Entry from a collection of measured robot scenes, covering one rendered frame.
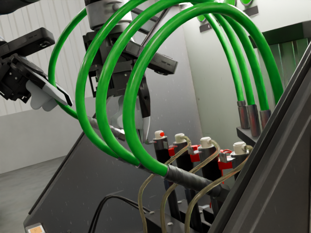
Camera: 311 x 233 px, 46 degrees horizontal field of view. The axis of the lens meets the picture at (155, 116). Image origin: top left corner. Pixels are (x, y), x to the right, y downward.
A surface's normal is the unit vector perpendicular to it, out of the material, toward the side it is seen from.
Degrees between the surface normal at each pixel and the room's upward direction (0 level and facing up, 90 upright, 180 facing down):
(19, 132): 90
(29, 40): 74
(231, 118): 90
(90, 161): 90
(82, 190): 90
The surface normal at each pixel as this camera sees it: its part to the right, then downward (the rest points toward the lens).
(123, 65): 0.43, 0.03
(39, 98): -0.23, -0.09
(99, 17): -0.35, 0.19
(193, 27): -0.88, 0.23
